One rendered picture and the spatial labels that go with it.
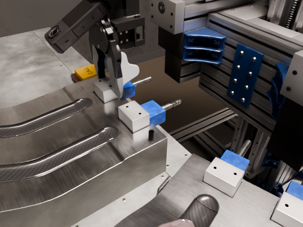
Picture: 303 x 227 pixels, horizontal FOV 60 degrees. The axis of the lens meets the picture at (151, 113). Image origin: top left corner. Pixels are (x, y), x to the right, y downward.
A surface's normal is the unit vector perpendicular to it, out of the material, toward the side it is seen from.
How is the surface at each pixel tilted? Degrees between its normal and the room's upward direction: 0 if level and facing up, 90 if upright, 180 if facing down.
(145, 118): 90
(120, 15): 90
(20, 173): 23
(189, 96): 0
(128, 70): 77
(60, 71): 0
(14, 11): 90
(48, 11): 90
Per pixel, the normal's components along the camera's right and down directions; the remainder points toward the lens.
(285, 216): -0.61, 0.50
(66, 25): -0.40, -0.48
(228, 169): 0.00, -0.78
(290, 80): -0.84, 0.33
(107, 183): 0.58, 0.51
